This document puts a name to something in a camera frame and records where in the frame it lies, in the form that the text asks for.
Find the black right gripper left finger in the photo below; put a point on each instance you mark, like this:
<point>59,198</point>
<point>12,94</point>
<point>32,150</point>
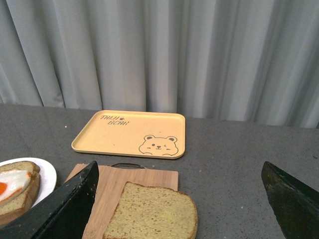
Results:
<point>63,214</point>

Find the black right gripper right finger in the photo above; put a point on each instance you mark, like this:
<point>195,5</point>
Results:
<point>295,204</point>

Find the white round plate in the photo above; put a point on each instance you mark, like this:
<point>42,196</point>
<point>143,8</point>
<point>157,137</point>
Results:
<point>48,176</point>

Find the bread slice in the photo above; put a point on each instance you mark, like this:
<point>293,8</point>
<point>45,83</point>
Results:
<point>22,203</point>
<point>147,212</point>

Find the bamboo cutting board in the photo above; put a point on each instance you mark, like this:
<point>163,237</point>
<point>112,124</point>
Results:
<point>109,189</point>

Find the fried egg toy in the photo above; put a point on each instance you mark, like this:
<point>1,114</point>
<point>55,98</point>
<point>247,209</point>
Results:
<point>13,183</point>

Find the yellow bear tray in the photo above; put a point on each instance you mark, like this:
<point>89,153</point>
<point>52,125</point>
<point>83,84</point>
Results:
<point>137,134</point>

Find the grey curtain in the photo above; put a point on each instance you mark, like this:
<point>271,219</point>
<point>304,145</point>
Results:
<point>246,60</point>

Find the metal board handle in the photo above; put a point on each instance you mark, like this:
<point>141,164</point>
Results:
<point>128,165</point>

